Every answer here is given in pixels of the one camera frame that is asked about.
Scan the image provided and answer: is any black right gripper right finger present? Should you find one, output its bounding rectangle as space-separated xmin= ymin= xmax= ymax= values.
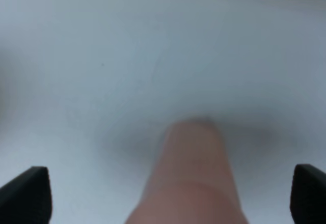
xmin=290 ymin=164 xmax=325 ymax=224

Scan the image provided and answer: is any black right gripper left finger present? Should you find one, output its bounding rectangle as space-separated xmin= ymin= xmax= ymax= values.
xmin=1 ymin=166 xmax=52 ymax=224

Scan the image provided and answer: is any pink bottle white cap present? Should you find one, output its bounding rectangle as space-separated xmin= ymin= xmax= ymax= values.
xmin=127 ymin=119 xmax=247 ymax=223

